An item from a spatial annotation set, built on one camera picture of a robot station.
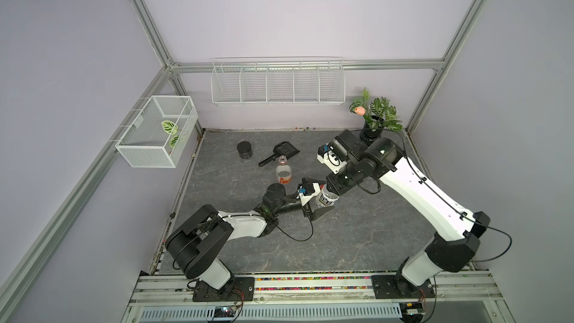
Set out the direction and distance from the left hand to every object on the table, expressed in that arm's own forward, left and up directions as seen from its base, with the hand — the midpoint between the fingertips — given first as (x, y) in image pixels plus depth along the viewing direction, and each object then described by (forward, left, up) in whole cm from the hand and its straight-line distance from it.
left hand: (328, 194), depth 76 cm
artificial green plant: (+30, -24, +9) cm, 39 cm away
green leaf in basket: (+25, +55, +12) cm, 62 cm away
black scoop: (+35, +14, -15) cm, 41 cm away
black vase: (+34, -26, -8) cm, 44 cm away
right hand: (0, 0, +7) cm, 7 cm away
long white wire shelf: (+52, +7, +11) cm, 54 cm away
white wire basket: (+25, +61, +8) cm, 66 cm away
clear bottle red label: (+16, +15, -7) cm, 23 cm away
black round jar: (+36, +34, -16) cm, 52 cm away
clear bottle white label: (-4, +2, +4) cm, 6 cm away
